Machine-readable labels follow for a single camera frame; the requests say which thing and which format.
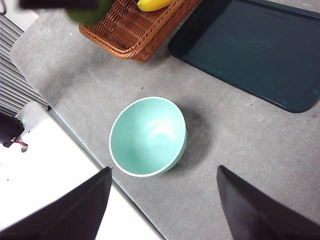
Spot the red cable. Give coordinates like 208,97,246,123
11,138,29,147

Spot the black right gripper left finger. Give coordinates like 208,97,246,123
0,166,113,240

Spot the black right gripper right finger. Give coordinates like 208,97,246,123
216,164,320,240

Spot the teal ceramic bowl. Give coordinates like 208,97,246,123
108,96,188,178

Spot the brown woven wicker basket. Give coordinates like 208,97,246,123
78,0,203,63

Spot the green avocado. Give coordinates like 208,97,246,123
64,0,116,26

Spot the yellow banana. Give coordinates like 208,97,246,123
136,0,175,13

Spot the grey slatted panel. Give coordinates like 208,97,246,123
0,13,52,118

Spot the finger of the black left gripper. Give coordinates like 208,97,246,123
18,0,100,11

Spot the dark rectangular tray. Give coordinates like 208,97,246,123
168,0,320,114

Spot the black device with cables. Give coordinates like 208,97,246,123
0,112,25,148

